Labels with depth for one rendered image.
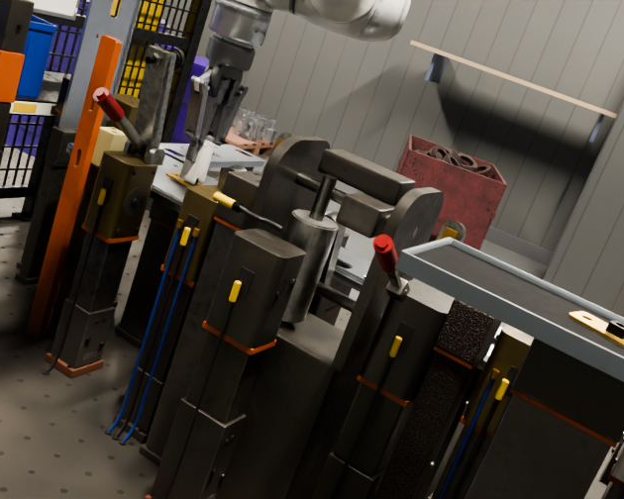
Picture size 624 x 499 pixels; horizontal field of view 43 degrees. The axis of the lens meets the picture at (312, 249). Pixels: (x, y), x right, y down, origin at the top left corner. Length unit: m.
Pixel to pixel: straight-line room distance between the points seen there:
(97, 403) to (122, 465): 0.15
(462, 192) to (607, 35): 1.88
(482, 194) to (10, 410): 4.77
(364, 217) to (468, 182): 4.77
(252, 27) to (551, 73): 5.63
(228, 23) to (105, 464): 0.66
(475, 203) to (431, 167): 0.40
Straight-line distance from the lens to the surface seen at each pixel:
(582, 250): 5.31
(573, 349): 0.70
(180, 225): 1.06
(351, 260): 1.23
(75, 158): 1.28
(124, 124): 1.15
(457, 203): 5.68
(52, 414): 1.20
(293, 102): 7.28
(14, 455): 1.11
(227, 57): 1.26
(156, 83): 1.17
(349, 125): 7.10
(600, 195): 5.26
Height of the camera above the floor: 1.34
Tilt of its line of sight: 16 degrees down
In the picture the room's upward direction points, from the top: 20 degrees clockwise
